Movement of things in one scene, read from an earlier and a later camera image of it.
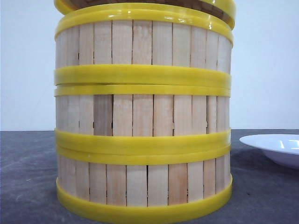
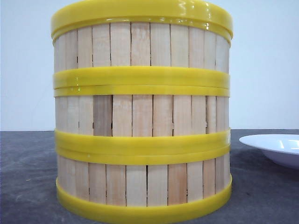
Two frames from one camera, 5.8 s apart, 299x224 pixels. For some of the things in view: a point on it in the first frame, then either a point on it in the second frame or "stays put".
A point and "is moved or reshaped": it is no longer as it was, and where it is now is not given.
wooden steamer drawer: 141,185 stays put
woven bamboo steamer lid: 227,8 is moved or reshaped
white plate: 282,148 stays put
